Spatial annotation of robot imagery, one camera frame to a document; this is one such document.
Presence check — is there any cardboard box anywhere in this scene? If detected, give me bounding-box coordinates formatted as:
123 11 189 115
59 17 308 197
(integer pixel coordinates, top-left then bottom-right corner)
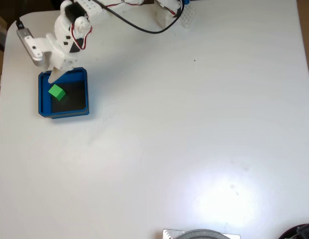
0 11 8 53

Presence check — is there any white perforated plate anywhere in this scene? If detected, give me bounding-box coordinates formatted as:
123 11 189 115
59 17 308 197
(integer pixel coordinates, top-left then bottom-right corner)
180 4 196 28

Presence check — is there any blue box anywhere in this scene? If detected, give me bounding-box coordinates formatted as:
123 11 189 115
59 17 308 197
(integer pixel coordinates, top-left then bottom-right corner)
38 66 90 120

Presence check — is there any silver metal plate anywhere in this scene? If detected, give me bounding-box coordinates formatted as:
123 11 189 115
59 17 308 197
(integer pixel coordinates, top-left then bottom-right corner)
162 229 241 239

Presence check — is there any green cube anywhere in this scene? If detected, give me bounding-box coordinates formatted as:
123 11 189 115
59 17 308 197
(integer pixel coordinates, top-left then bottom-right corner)
48 84 66 102

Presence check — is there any silver camera box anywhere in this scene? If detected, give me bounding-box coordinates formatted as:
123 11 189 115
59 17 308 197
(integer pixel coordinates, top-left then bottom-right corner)
16 27 44 67

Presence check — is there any grey round disc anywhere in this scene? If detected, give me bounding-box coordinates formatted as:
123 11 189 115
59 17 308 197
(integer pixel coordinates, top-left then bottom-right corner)
178 229 226 239

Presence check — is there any dark round object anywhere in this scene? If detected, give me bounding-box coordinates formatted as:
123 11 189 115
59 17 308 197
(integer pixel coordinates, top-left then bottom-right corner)
279 223 309 239

